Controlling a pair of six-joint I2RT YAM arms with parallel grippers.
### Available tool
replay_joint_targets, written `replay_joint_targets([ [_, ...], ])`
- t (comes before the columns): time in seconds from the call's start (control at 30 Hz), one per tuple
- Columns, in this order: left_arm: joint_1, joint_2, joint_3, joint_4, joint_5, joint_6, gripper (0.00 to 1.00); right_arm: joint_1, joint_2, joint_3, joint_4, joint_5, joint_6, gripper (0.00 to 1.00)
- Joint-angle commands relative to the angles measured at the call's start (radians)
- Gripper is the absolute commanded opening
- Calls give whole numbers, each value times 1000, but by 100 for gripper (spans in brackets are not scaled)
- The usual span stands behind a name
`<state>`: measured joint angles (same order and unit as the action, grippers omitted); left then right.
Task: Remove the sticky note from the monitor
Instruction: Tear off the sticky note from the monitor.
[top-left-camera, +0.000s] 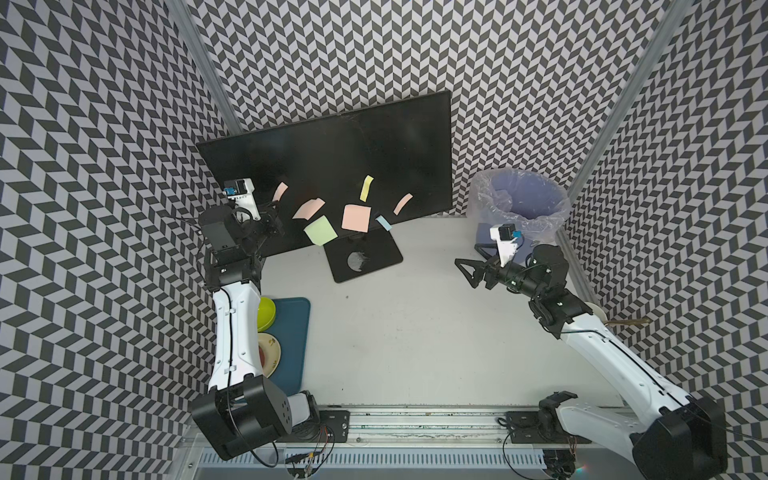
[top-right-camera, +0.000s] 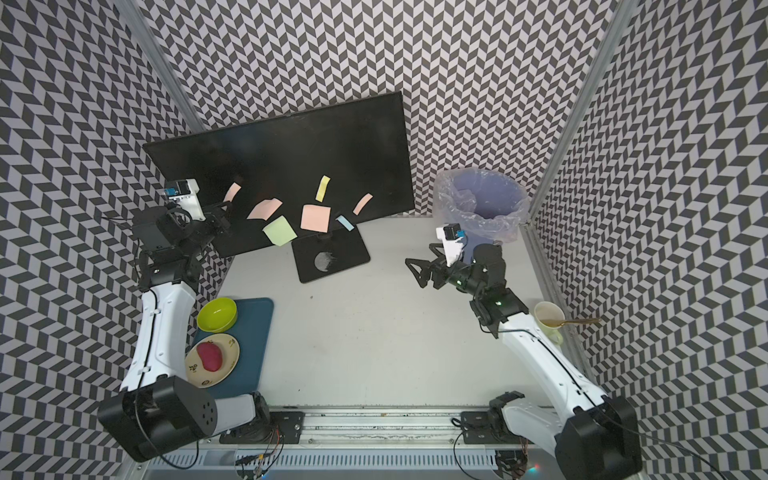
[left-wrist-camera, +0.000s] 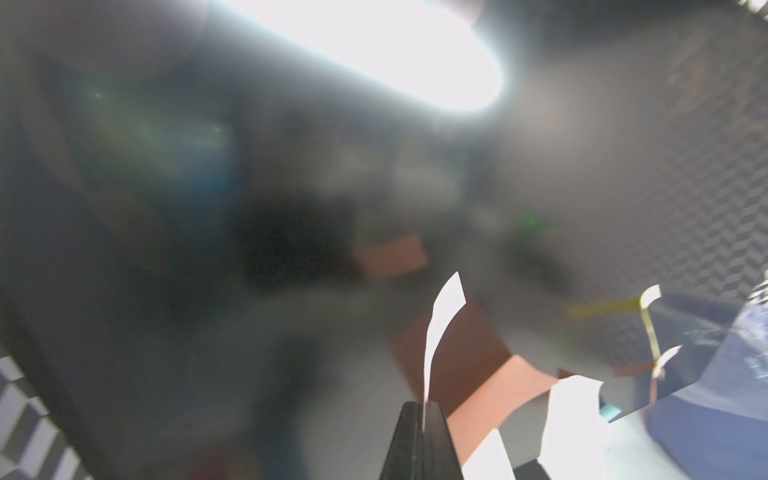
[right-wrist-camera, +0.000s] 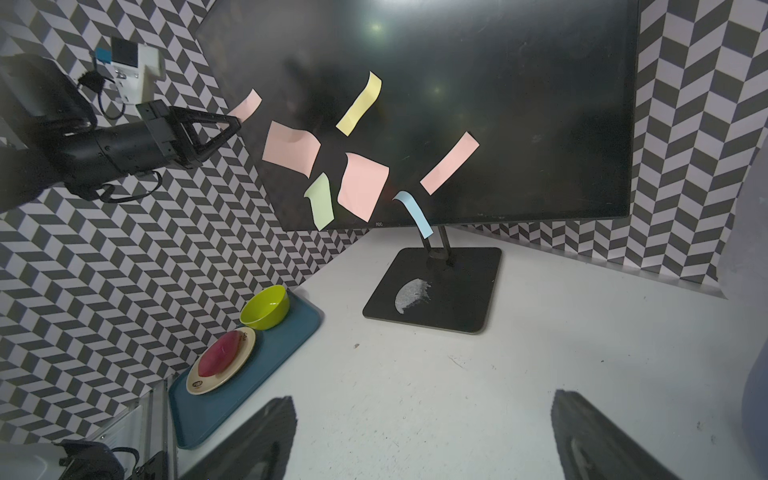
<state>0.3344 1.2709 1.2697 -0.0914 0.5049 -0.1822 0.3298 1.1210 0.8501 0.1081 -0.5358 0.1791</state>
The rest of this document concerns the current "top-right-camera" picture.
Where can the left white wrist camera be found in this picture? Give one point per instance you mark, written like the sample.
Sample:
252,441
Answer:
183,193

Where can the beige plate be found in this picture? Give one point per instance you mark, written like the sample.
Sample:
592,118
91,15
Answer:
198,376

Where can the black monitor stand base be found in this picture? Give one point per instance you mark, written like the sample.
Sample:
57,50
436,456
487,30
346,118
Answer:
323,254

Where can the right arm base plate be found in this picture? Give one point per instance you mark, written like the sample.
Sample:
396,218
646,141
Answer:
486,428

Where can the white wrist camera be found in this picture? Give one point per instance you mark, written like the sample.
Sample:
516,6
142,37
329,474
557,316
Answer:
183,193
453,239

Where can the peach sticky note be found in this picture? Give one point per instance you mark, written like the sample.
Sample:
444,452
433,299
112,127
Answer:
264,209

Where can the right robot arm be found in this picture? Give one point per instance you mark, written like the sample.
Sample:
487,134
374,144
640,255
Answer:
589,433

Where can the black computer monitor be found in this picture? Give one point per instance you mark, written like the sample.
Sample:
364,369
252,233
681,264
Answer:
361,145

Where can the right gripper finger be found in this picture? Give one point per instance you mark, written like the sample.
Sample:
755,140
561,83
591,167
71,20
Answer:
434,278
419,266

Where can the blue trash bin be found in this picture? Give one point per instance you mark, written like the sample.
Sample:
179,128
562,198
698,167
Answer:
489,206

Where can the aluminium mounting rail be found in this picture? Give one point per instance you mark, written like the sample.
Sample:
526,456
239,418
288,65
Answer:
367,428

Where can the small blue sticky note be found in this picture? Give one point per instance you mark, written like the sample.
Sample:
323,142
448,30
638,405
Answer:
345,223

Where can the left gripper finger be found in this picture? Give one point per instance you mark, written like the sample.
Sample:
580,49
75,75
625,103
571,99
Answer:
219,235
218,212

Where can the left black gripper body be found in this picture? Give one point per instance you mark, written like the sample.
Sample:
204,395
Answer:
212,222

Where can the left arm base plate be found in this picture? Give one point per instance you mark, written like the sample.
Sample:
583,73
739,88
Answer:
284,427

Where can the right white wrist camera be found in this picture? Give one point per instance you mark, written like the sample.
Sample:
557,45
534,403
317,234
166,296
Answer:
453,239

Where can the light green cup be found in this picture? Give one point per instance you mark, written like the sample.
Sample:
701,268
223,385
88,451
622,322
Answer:
550,319

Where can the pink square sticky note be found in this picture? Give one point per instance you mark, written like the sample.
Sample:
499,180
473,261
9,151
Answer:
315,218

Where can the pink narrow sticky note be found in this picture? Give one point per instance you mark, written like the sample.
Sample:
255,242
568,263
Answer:
232,192
363,201

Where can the lime green bowl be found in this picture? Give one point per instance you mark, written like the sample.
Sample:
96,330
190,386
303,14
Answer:
218,315

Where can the yellow narrow sticky note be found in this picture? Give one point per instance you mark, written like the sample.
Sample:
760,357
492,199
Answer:
322,189

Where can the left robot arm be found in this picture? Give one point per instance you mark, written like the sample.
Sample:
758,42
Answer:
156,409

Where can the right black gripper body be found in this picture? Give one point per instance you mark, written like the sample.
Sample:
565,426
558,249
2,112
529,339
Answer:
440,273

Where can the green square sticky note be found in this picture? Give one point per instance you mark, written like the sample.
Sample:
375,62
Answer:
279,232

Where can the red fruit toy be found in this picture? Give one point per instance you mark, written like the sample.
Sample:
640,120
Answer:
210,355

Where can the dark teal placemat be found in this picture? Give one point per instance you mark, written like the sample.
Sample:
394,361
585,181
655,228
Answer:
251,331

